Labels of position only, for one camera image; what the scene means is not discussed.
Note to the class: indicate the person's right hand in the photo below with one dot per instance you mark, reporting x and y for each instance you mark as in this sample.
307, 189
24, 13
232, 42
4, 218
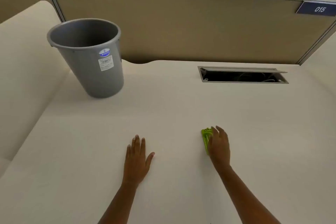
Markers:
220, 150

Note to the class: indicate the person's left hand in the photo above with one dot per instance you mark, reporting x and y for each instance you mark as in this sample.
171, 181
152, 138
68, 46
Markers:
135, 163

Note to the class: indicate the person's right thumb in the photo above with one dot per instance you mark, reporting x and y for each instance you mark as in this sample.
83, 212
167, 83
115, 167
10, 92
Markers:
210, 144

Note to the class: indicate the person's left thumb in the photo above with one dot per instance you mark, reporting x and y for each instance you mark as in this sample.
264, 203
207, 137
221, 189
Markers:
150, 157

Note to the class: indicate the person's left little finger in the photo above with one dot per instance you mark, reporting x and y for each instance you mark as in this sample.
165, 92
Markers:
129, 151

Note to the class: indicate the person's right forearm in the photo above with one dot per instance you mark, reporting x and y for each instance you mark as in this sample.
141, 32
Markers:
246, 197

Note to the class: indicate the person's left forearm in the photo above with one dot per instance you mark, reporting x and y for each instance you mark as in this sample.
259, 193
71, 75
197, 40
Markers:
119, 204

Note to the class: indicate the grey plastic waste bin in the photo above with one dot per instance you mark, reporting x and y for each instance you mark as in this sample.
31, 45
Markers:
89, 74

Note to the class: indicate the wide beige partition panel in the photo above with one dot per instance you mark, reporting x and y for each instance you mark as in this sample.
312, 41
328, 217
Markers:
196, 27

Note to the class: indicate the blue number sign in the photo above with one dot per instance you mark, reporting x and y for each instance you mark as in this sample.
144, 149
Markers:
317, 9

